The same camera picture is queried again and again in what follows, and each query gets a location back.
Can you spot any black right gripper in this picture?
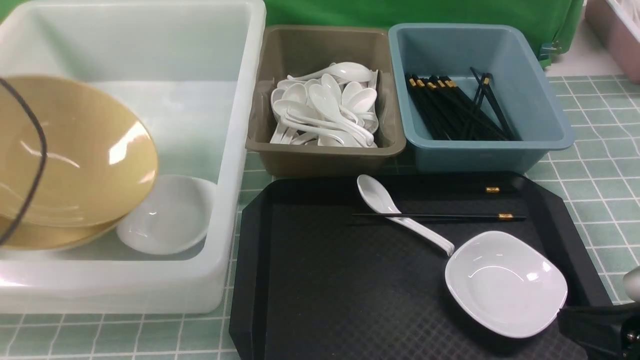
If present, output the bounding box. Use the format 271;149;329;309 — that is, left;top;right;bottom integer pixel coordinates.
557;303;640;360

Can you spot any white square dish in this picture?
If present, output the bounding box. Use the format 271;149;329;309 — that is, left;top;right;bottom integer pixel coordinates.
444;231;569;339

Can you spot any black chopstick front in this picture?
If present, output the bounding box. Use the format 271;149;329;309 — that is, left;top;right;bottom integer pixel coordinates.
352;213;527;221

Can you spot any black chopstick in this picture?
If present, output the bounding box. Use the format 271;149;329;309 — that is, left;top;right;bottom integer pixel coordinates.
352;213;527;221
481;186;520;194

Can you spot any white spoon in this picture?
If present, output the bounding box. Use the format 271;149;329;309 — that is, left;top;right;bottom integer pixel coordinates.
356;174;455;256

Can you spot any yellow noodle bowl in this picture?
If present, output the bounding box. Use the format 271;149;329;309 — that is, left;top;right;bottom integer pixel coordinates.
1;217;124;251
4;74;159;227

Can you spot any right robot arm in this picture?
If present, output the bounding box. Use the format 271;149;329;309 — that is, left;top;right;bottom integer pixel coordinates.
557;267;640;360

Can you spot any blue chopstick bin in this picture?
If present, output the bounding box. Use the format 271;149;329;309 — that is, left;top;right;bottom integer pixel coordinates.
388;23;575;174

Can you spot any bundle of black chopsticks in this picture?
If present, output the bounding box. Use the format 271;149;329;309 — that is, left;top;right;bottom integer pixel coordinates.
404;67;519;142

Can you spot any black serving tray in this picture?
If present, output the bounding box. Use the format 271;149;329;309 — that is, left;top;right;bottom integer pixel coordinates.
229;172;611;360

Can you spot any pink bin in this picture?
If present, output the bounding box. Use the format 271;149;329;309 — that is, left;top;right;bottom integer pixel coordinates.
584;0;640;84

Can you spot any pile of white spoons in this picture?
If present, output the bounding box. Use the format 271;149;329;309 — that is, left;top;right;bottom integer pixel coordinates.
269;62;380;148

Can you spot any brown spoon bin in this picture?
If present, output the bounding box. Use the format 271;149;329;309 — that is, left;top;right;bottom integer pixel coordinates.
246;25;407;178

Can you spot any white dish in bin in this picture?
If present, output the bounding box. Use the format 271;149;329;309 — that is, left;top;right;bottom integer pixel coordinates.
116;174;218;256

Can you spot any large translucent white bin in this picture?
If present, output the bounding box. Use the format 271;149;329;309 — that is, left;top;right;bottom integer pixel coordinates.
1;0;266;314

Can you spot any black cable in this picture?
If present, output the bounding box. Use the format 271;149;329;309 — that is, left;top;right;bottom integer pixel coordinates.
0;78;48;247

